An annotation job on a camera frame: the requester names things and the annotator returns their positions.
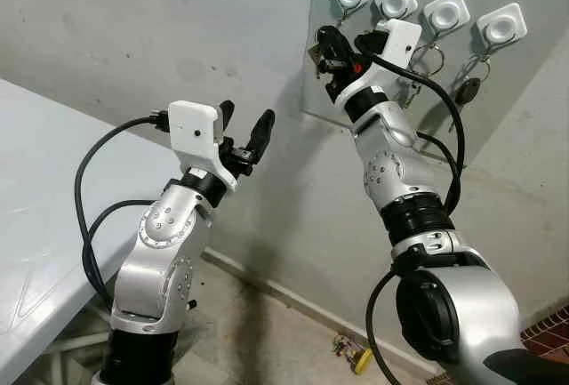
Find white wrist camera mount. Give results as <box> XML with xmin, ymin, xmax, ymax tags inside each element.
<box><xmin>338</xmin><ymin>19</ymin><xmax>423</xmax><ymax>107</ymax></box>
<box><xmin>168</xmin><ymin>100</ymin><xmax>239</xmax><ymax>192</ymax></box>

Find grey wall board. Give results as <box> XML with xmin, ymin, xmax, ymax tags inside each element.
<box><xmin>302</xmin><ymin>0</ymin><xmax>569</xmax><ymax>169</ymax></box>

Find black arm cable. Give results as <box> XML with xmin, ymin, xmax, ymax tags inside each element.
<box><xmin>75</xmin><ymin>114</ymin><xmax>174</xmax><ymax>313</ymax></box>
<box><xmin>356</xmin><ymin>47</ymin><xmax>468</xmax><ymax>219</ymax></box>

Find metal key bunch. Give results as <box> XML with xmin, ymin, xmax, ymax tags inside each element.
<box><xmin>307</xmin><ymin>43</ymin><xmax>326</xmax><ymax>80</ymax></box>

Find large white table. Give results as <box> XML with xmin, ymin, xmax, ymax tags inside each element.
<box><xmin>0</xmin><ymin>78</ymin><xmax>183</xmax><ymax>385</ymax></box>

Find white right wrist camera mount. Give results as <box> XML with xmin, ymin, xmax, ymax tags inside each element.
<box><xmin>338</xmin><ymin>19</ymin><xmax>423</xmax><ymax>107</ymax></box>

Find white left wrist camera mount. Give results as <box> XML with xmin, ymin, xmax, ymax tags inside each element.
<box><xmin>168</xmin><ymin>100</ymin><xmax>239</xmax><ymax>192</ymax></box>

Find small yellow floor item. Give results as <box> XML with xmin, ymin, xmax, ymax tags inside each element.
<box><xmin>333</xmin><ymin>335</ymin><xmax>374</xmax><ymax>375</ymax></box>

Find black-headed car key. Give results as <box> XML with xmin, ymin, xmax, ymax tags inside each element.
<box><xmin>448</xmin><ymin>51</ymin><xmax>491</xmax><ymax>133</ymax></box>

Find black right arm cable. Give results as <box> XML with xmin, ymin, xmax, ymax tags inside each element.
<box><xmin>356</xmin><ymin>47</ymin><xmax>468</xmax><ymax>219</ymax></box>

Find silver keys on large ring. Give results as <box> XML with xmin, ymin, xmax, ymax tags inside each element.
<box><xmin>398</xmin><ymin>41</ymin><xmax>446</xmax><ymax>112</ymax></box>

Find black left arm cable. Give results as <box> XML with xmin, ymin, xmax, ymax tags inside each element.
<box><xmin>75</xmin><ymin>114</ymin><xmax>174</xmax><ymax>313</ymax></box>

